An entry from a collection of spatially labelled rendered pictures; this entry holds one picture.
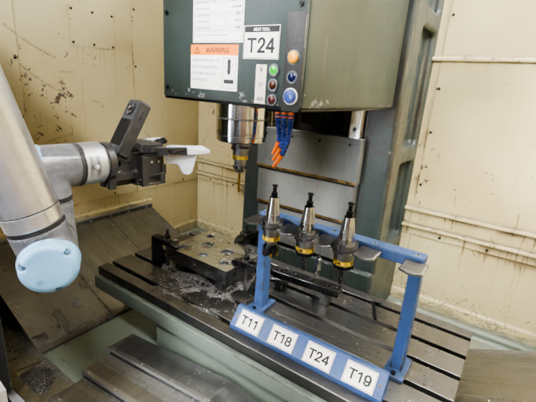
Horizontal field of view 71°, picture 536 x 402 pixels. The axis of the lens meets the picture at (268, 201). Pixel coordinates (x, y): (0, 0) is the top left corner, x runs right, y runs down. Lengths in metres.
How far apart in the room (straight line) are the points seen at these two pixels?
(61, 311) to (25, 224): 1.19
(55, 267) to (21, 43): 1.42
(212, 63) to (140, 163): 0.35
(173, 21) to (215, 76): 0.20
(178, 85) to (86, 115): 1.00
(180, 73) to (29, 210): 0.62
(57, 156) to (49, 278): 0.21
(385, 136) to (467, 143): 0.42
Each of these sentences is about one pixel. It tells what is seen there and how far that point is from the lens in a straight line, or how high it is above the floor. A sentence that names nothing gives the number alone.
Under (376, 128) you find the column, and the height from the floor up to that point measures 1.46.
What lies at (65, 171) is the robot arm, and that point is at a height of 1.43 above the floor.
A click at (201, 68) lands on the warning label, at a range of 1.01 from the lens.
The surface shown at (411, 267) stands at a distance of 0.91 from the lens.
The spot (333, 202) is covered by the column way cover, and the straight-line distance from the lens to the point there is 1.54.
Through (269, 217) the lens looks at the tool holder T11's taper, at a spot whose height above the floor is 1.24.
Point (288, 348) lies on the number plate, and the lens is 1.06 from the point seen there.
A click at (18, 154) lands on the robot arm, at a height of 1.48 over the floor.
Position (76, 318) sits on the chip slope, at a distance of 1.72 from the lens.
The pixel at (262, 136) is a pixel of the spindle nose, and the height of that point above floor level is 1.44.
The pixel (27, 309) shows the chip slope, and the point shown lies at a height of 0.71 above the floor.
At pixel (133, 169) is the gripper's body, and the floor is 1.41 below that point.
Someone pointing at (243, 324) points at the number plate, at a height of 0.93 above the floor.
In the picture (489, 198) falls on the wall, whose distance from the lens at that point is 1.79.
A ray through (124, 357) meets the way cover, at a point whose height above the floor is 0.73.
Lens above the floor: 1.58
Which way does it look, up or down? 17 degrees down
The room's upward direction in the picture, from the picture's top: 4 degrees clockwise
